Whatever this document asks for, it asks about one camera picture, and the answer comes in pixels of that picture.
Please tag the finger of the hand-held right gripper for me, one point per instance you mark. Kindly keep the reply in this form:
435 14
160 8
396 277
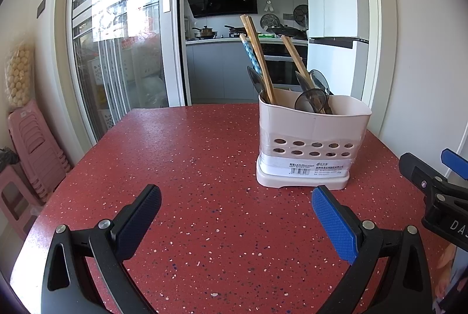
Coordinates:
415 169
453 158

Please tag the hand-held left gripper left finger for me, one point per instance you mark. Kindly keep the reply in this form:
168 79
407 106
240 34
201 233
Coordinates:
137 222

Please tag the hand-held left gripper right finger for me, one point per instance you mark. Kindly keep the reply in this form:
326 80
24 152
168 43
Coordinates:
334 226

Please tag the pale pink plastic utensil holder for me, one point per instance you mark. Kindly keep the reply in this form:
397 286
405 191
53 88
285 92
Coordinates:
314 131

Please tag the dark translucent plastic spoon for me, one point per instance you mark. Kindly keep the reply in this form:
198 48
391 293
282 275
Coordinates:
320 80
256 80
302 80
310 101

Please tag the plain wooden chopstick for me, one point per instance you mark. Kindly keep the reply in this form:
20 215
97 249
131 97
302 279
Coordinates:
252 25
294 56

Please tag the blue patterned chopstick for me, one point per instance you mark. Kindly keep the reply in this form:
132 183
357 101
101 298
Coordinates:
250 52

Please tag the orange patterned chopstick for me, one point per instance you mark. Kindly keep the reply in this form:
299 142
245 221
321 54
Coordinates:
244 23

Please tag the person's right hand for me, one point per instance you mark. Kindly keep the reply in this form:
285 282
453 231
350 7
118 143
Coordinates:
446 273

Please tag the single pink plastic stool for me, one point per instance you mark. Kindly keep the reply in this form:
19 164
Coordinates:
18 197

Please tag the stack of pink plastic stools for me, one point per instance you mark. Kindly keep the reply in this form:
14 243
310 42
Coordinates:
36 145

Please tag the black bag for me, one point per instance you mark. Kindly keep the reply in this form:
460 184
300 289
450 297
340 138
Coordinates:
8 156

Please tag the sliding glass door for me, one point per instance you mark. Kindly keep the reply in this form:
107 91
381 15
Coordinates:
120 61

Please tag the black built-in oven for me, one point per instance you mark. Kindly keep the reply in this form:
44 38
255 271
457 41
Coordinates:
281 69

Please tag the grey kitchen counter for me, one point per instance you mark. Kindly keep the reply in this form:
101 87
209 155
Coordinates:
215 69

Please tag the bag of pale balls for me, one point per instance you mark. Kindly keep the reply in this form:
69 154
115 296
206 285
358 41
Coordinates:
20 76

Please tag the black wok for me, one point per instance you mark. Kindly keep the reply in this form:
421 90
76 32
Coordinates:
289 31

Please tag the green packet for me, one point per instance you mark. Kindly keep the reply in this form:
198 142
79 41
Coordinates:
268 35

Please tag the steel pot with lid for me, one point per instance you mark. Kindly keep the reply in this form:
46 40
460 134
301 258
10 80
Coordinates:
206 33

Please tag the round steamer rack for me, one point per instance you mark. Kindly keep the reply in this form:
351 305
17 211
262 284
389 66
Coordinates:
268 21

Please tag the gas stove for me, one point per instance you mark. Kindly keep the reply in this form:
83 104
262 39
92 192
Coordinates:
237 35

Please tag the black frying pan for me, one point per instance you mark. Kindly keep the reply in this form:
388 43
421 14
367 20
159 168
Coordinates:
236 29

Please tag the white wall hook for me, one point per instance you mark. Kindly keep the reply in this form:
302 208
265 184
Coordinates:
269 3

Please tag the dark wall switch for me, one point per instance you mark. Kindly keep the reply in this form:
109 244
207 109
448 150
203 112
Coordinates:
41 7

